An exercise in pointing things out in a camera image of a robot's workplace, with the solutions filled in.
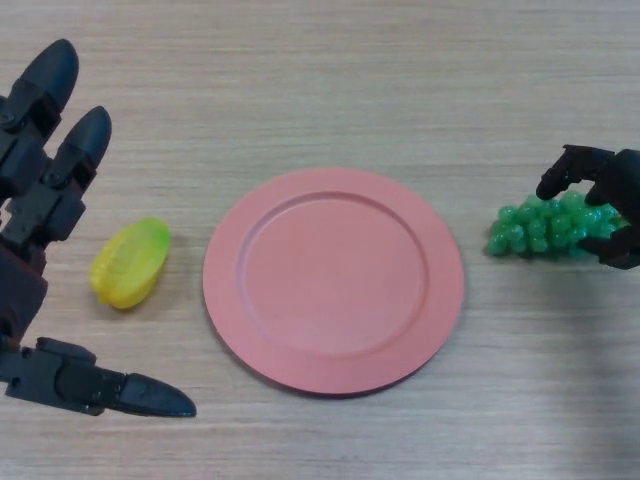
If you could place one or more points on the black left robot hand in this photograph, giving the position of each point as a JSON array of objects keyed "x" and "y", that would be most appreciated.
[{"x": 35, "y": 205}]

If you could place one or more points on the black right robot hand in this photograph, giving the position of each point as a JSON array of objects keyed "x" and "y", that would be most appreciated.
[{"x": 625, "y": 180}]

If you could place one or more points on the green grape bunch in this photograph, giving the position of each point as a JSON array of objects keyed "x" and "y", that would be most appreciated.
[{"x": 545, "y": 227}]

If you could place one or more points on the pink round plate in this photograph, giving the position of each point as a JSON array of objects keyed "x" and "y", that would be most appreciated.
[{"x": 335, "y": 285}]

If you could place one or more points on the yellow green starfruit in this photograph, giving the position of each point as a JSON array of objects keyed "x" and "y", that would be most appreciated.
[{"x": 130, "y": 265}]

